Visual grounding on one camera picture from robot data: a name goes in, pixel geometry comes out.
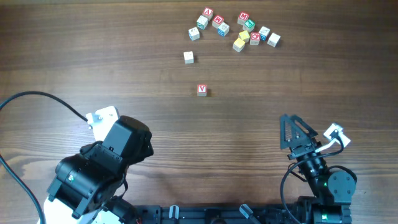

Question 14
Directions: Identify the red V letter block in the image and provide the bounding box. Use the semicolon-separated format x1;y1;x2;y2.
197;84;207;96

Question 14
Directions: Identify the yellow K letter block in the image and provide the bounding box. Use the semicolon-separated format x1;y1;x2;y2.
238;30;251;43

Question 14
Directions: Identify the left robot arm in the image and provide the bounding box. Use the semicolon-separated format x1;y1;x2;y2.
39;116;154;223

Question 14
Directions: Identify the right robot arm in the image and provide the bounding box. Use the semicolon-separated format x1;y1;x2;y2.
279;114;358;223

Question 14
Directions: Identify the rightmost plain wooden block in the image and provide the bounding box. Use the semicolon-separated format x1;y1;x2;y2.
267;33;280;47

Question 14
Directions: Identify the lone plain wooden block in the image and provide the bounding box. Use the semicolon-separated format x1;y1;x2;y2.
183;51;194;64

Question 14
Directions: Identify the red Q letter block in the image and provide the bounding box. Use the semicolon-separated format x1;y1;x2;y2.
249;32;261;45

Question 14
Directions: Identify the yellow W letter block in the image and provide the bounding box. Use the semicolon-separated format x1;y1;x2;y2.
233;38;246;52

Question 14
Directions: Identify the blue sided picture block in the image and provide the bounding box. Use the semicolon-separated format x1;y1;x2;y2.
259;26;271;41

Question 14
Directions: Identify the green E letter block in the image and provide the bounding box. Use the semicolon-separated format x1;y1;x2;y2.
243;19;256;32

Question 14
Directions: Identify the plain block beside V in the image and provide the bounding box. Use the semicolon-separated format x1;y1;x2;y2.
188;27;200;41

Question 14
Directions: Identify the blue edged picture block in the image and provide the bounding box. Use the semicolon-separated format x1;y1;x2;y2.
217;22;229;37

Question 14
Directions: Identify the red M letter block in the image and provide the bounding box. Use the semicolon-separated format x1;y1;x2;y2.
237;11;249;26

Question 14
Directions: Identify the red W letter block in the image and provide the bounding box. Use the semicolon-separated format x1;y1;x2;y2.
212;15;224;29

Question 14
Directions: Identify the teal edged picture block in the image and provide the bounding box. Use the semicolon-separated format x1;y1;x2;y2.
197;15;208;30

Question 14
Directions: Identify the red A letter block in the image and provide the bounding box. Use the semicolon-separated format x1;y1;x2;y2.
202;7;214;20

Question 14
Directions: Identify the right black camera cable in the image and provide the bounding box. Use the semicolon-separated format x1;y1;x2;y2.
280;130;345;224

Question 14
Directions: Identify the black camera cable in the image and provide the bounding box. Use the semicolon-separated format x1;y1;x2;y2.
0;91;90;224
280;130;345;224

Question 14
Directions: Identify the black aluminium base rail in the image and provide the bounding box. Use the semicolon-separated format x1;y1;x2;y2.
124;203;352;224

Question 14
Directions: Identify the left black camera cable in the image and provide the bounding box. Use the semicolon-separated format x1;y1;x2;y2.
0;91;90;224

